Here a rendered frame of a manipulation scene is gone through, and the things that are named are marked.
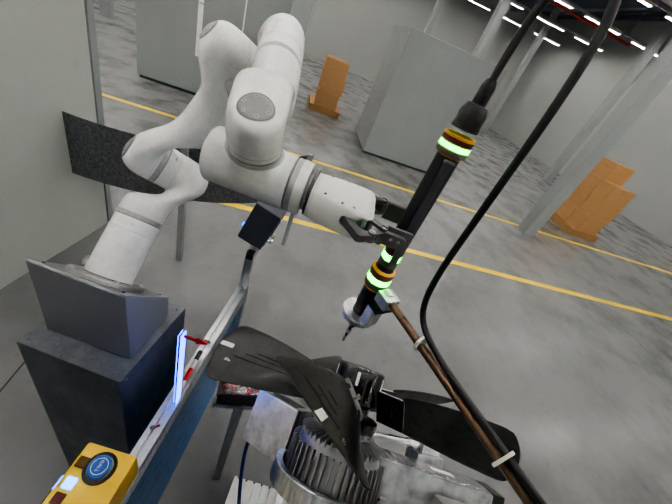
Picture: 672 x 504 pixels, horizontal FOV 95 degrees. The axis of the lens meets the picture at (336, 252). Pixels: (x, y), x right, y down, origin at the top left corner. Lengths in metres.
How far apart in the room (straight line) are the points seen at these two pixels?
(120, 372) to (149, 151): 0.61
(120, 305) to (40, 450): 1.23
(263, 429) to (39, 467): 1.28
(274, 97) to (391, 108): 6.23
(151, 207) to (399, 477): 0.93
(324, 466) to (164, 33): 6.64
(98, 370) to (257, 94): 0.89
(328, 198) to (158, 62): 6.59
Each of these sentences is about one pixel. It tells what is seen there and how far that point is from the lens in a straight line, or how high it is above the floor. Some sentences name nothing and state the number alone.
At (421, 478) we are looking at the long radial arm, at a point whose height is 1.13.
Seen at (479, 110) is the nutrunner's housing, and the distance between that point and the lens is 0.45.
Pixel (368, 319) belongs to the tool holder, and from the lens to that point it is 0.58.
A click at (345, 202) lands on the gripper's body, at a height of 1.68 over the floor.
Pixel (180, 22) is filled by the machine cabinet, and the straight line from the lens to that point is 6.74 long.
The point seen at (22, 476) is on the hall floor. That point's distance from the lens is 2.06.
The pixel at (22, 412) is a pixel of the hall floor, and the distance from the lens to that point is 2.19.
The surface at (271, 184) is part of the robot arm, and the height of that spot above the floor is 1.66.
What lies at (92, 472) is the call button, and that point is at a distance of 0.84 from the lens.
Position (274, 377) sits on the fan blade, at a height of 1.19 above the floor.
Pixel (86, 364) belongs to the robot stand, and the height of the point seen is 0.93.
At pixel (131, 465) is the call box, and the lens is 0.84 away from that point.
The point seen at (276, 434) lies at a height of 1.02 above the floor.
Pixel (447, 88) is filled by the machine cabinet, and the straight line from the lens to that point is 6.87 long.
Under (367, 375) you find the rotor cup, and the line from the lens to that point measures 0.78.
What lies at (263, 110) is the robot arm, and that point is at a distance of 0.42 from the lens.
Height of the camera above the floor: 1.87
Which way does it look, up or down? 34 degrees down
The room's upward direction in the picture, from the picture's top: 24 degrees clockwise
